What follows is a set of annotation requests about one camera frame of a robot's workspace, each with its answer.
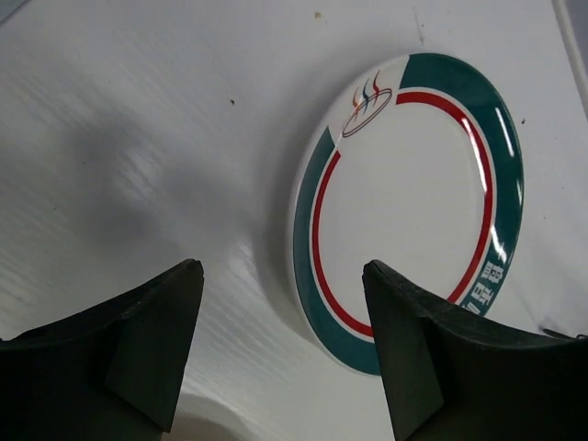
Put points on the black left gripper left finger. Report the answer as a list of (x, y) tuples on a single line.
[(111, 372)]

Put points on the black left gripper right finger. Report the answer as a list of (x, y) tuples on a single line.
[(450, 374)]

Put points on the white plate teal red rim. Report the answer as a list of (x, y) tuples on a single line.
[(417, 164)]

